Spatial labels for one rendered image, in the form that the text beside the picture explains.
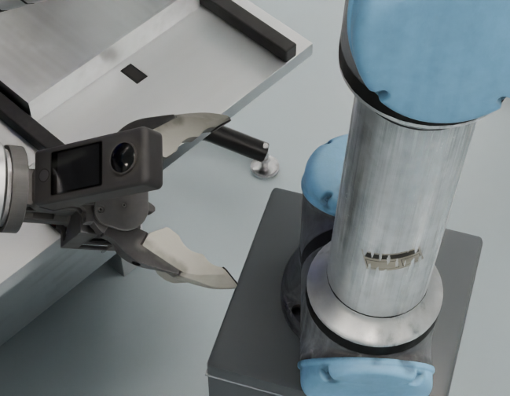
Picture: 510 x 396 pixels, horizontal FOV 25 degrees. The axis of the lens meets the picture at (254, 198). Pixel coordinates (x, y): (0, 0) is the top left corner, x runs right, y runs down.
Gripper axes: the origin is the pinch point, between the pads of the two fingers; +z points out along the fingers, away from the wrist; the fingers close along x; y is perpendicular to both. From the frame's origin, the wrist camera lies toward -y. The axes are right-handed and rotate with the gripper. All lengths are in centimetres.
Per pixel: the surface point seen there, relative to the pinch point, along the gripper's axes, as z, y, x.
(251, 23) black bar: 14.2, 25.1, -28.8
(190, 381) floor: 38, 106, 4
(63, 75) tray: -7.1, 29.5, -21.3
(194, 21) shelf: 9.3, 30.5, -30.6
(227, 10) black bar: 12.1, 27.1, -31.0
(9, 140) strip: -12.3, 32.5, -14.3
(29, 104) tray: -10.8, 29.9, -17.6
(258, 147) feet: 56, 110, -43
